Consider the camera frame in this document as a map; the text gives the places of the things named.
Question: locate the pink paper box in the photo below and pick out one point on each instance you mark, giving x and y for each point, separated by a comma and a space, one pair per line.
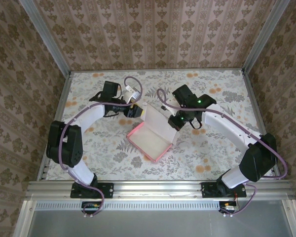
148, 140

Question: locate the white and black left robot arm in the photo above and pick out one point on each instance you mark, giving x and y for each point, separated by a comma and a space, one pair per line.
91, 114

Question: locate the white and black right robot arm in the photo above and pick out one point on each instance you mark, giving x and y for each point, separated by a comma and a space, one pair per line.
227, 126

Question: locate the floral table cover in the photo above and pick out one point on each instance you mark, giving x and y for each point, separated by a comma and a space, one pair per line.
212, 79

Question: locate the grey metal panel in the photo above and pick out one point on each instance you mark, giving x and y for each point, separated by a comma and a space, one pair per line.
158, 224

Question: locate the aluminium rear rail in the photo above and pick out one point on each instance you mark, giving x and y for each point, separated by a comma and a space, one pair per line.
158, 70

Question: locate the aluminium side rail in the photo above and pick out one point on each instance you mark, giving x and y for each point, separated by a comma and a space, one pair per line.
63, 97

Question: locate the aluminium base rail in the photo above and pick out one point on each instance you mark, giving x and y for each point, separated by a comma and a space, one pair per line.
158, 188

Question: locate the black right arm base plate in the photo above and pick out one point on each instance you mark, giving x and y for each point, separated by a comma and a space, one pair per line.
206, 191

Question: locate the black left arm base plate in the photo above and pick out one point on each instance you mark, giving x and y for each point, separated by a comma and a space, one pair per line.
108, 190

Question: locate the aluminium corner post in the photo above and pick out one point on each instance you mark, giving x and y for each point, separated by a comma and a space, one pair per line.
261, 39
45, 37

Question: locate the aluminium frame bar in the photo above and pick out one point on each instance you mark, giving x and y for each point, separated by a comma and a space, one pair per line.
292, 219
22, 219

